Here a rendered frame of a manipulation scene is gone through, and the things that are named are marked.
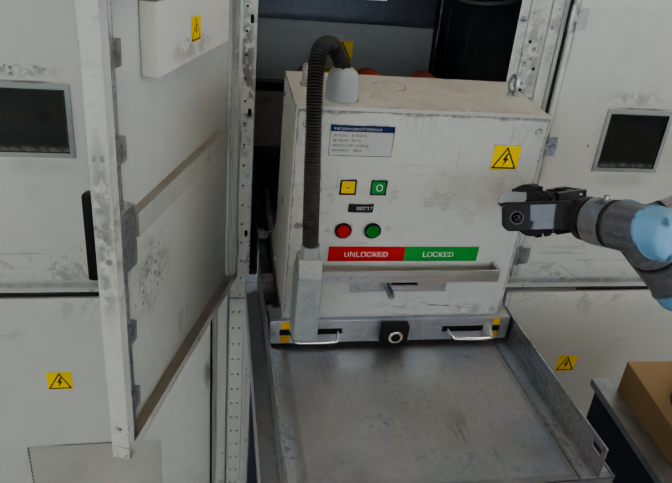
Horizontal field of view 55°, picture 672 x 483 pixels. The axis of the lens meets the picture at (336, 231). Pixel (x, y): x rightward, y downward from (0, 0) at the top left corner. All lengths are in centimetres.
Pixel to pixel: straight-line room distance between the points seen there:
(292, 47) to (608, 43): 92
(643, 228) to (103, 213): 74
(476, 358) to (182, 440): 88
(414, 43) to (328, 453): 137
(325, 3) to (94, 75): 146
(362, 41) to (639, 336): 122
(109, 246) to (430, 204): 64
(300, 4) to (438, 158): 109
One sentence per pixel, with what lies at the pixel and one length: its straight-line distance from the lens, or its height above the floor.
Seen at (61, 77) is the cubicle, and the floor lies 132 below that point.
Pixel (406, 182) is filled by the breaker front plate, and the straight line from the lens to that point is 127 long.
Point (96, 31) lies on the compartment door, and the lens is 85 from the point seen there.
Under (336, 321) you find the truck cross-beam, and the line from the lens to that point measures 140.
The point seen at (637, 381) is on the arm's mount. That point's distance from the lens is 159.
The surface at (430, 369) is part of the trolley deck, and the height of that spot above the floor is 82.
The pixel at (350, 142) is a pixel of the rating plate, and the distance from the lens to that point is 121.
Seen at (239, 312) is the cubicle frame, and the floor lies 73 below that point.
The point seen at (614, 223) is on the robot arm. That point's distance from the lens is 103.
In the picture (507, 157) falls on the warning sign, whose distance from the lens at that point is 131.
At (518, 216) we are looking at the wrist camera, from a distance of 108.
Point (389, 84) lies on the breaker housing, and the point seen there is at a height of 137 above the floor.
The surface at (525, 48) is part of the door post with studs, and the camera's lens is 159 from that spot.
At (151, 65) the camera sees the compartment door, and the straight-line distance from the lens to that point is 102.
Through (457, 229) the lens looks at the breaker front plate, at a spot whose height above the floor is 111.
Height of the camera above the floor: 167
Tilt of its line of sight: 26 degrees down
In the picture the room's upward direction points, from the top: 6 degrees clockwise
